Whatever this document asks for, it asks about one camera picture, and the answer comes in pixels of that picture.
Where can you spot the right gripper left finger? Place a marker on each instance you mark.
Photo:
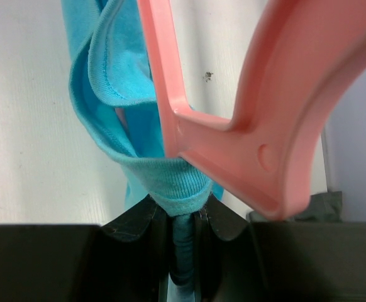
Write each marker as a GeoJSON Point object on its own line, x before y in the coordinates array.
{"type": "Point", "coordinates": [138, 257]}

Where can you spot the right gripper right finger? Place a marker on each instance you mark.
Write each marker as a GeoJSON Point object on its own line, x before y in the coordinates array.
{"type": "Point", "coordinates": [222, 253]}

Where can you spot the teal t shirt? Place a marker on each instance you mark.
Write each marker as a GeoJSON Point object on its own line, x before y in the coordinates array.
{"type": "Point", "coordinates": [112, 92]}

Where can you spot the pink plastic hanger front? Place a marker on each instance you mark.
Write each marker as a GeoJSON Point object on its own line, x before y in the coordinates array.
{"type": "Point", "coordinates": [302, 57]}

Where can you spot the dark green t shirt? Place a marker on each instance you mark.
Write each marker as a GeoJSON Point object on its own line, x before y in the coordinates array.
{"type": "Point", "coordinates": [323, 207]}

